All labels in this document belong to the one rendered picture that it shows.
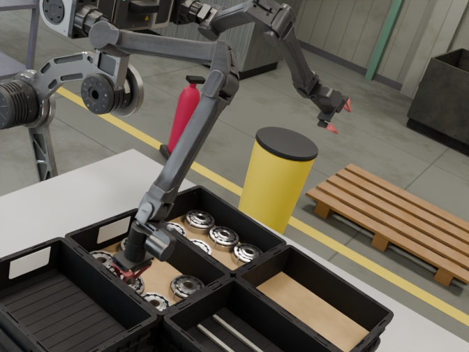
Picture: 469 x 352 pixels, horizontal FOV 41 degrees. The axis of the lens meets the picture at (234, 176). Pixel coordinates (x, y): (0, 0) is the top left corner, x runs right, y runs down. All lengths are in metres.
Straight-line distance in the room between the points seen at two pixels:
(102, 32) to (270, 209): 2.08
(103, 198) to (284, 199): 1.44
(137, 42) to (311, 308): 0.95
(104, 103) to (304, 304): 0.94
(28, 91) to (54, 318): 1.14
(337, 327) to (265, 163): 1.72
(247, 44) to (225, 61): 4.39
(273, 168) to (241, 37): 2.70
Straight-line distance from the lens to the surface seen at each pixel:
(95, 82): 2.19
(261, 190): 3.58
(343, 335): 1.93
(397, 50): 7.52
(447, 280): 4.06
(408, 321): 2.36
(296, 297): 2.00
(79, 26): 1.87
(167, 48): 1.70
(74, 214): 2.33
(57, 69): 2.49
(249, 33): 5.96
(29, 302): 1.75
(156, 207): 1.63
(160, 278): 1.90
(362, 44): 7.66
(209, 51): 1.63
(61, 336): 1.67
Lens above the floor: 2.00
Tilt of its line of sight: 27 degrees down
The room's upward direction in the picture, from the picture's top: 17 degrees clockwise
